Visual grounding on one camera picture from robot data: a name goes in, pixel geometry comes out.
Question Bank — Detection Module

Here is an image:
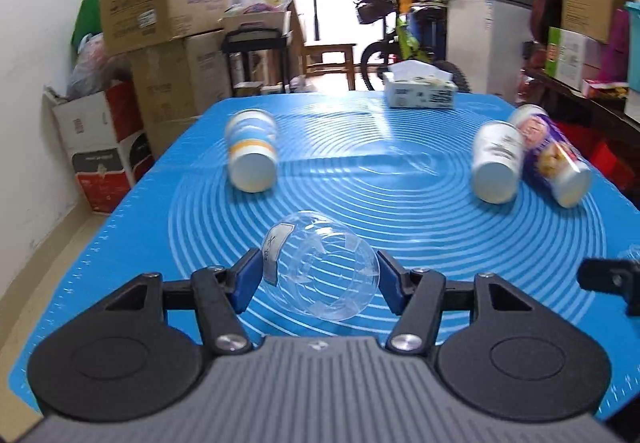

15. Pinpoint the lower brown cardboard box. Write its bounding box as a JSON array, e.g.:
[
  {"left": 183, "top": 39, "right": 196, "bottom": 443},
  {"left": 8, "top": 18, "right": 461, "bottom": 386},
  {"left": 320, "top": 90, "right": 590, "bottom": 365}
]
[{"left": 127, "top": 30, "right": 231, "bottom": 158}]

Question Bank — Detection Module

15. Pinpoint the white red cardboard box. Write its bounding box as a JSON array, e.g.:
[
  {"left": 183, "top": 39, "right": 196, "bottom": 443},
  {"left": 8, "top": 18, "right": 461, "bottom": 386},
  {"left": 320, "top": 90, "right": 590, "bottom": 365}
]
[{"left": 44, "top": 81, "right": 154, "bottom": 214}]

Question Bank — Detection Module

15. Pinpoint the wooden stool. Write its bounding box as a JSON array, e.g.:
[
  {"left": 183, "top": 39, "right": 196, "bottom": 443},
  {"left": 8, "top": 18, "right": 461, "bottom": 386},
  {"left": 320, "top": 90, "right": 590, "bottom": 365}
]
[{"left": 302, "top": 41, "right": 356, "bottom": 91}]

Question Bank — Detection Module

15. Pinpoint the green bag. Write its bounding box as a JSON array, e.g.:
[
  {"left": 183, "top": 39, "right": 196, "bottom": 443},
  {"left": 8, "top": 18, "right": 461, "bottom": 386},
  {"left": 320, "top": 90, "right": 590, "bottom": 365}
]
[{"left": 70, "top": 0, "right": 102, "bottom": 52}]

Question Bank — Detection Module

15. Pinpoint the black bicycle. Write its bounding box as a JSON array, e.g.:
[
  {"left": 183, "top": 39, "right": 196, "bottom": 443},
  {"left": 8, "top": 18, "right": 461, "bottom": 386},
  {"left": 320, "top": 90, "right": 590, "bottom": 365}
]
[{"left": 356, "top": 0, "right": 471, "bottom": 93}]

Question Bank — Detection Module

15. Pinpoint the white blue orange paper cup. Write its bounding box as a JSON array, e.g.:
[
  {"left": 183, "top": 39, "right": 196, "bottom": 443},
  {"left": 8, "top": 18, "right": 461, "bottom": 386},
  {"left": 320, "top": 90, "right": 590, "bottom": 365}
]
[{"left": 224, "top": 109, "right": 279, "bottom": 194}]

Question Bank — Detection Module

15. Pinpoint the white chest freezer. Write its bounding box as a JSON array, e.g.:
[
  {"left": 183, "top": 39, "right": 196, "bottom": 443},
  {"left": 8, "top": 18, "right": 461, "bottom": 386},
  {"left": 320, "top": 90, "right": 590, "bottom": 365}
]
[{"left": 446, "top": 0, "right": 534, "bottom": 104}]

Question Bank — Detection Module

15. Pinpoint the blue silicone baking mat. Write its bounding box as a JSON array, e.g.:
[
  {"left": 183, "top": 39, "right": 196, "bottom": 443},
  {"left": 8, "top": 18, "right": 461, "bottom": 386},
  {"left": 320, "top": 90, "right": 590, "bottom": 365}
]
[{"left": 8, "top": 92, "right": 639, "bottom": 417}]

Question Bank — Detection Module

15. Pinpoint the plastic bag with red contents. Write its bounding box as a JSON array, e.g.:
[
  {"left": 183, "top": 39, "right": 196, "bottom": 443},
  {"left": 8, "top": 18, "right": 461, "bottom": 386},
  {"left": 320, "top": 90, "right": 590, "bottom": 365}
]
[{"left": 66, "top": 33, "right": 132, "bottom": 100}]

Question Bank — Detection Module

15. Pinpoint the dark wooden shelf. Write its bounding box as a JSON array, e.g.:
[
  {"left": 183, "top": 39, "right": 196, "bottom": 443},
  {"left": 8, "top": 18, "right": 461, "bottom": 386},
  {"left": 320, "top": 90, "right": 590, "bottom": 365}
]
[{"left": 524, "top": 68, "right": 639, "bottom": 208}]

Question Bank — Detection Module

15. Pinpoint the white printed paper cup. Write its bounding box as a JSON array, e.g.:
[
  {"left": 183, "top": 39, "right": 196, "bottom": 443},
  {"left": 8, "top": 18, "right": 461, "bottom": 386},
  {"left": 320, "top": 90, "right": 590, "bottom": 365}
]
[{"left": 472, "top": 121, "right": 524, "bottom": 204}]

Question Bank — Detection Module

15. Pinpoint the green white box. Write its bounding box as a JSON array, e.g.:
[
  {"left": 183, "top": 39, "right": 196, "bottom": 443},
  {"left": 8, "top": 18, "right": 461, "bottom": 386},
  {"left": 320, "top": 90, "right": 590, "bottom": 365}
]
[{"left": 544, "top": 27, "right": 602, "bottom": 92}]

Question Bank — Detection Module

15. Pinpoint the clear plastic cup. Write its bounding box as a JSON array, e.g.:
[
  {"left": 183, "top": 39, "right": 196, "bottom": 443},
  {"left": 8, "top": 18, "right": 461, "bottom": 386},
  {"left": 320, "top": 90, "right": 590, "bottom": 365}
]
[{"left": 262, "top": 211, "right": 380, "bottom": 322}]

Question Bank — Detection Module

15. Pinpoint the teal plastic bin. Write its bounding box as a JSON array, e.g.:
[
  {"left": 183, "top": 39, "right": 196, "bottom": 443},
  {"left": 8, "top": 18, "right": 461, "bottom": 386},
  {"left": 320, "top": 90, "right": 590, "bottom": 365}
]
[{"left": 625, "top": 2, "right": 640, "bottom": 93}]

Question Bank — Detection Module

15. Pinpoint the purple white tall cup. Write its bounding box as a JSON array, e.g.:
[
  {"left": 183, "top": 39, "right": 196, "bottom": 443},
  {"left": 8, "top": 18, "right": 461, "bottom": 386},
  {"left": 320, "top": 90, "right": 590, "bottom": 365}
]
[{"left": 509, "top": 104, "right": 591, "bottom": 208}]

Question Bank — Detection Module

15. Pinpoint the white tissue box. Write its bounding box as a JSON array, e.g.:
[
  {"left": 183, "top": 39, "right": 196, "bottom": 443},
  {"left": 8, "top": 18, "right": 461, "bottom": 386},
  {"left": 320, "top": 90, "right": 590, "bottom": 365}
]
[{"left": 383, "top": 60, "right": 458, "bottom": 109}]

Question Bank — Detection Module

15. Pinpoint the black side table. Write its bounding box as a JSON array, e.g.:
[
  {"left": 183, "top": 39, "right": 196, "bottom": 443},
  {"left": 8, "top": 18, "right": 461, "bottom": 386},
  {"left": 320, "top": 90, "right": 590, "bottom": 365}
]
[{"left": 221, "top": 26, "right": 291, "bottom": 97}]

